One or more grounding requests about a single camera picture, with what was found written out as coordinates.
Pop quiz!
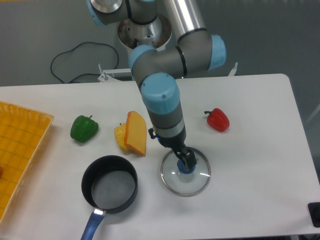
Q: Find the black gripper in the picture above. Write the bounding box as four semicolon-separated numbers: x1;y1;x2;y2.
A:
148;127;197;172

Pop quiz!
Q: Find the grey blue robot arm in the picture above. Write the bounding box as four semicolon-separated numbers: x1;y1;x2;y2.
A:
87;0;227;173

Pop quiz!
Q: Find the toy bread slice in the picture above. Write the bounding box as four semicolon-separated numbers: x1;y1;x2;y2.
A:
124;111;147;156

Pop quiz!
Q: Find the glass pot lid blue knob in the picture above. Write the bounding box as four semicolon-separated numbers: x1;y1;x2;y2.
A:
160;147;211;197

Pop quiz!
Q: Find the red toy bell pepper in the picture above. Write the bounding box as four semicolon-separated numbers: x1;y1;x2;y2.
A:
204;108;230;132

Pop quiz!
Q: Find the yellow toy bell pepper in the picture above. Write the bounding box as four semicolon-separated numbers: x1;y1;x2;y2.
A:
113;123;136;152

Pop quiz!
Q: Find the green toy bell pepper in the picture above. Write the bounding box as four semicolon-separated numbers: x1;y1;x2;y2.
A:
70;115;99;144

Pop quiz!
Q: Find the black box at table edge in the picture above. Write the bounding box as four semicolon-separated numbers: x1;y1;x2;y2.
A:
307;202;320;228

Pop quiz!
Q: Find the yellow woven basket tray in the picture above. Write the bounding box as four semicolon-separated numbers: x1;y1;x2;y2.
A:
0;101;54;220

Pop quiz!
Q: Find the black saucepan blue handle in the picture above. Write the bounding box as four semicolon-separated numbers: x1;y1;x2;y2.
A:
81;155;138;240

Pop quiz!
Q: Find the white metal table bracket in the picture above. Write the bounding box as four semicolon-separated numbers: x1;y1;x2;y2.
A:
97;63;133;83

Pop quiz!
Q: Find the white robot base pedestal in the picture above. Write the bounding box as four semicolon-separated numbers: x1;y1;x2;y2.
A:
117;13;172;55

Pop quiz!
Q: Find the black cable on floor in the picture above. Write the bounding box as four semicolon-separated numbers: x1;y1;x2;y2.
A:
50;41;119;84

